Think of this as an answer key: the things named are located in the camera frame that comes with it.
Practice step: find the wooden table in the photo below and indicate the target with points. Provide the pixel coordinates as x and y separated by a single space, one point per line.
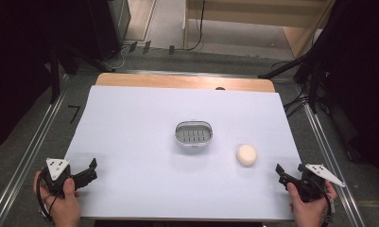
165 80

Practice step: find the cream round soap bar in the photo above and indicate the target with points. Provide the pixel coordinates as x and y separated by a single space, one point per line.
246 154

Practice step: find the black tripod stand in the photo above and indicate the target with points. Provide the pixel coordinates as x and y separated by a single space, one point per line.
56 72
306 67

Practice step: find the wooden cabinet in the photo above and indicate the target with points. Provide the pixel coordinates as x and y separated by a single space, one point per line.
256 19

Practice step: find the person's left hand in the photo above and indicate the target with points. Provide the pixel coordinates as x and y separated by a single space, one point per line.
62 205

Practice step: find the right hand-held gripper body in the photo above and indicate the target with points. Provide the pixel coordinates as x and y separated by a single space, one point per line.
313 181

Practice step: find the grey soap dish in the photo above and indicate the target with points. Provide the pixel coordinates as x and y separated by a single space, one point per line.
193 134

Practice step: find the white table mat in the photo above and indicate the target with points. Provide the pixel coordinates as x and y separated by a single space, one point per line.
146 157

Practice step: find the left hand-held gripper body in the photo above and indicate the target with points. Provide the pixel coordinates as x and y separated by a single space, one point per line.
57 168

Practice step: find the metal floor rail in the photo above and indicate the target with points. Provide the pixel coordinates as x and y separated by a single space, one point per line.
332 164
26 157

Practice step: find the person's right hand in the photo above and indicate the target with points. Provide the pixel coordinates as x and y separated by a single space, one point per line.
310 211

